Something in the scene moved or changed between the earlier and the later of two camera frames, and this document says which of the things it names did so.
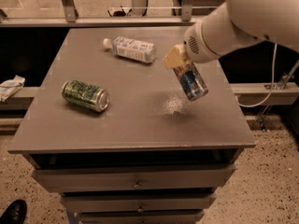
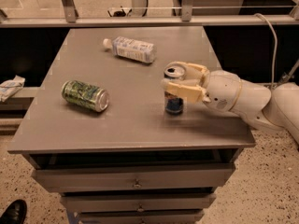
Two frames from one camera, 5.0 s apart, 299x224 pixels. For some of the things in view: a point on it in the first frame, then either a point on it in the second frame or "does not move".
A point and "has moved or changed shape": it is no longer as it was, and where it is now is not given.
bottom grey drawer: x=140 y=217 does not move
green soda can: x=85 y=95 does not move
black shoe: x=16 y=213 does not move
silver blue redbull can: x=191 y=80 has moved or changed shape
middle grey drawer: x=137 y=203 does not move
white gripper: x=195 y=48 → x=222 y=90
